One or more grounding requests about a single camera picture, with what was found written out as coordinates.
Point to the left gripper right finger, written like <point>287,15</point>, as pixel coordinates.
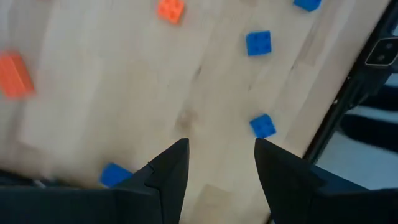
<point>295,186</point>

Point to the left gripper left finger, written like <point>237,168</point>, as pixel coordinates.
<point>149,193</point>

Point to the blue small square block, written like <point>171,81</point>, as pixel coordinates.
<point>262,125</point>
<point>258,43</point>

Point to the blue long block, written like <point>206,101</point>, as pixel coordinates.
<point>113,174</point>
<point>308,3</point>

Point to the orange long block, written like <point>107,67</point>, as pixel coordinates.
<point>14,76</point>

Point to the orange small square block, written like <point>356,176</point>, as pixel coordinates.
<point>171,10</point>

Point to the black aluminium table frame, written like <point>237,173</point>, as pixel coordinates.
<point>345,93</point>

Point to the table-level camera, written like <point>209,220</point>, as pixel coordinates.
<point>382,51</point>

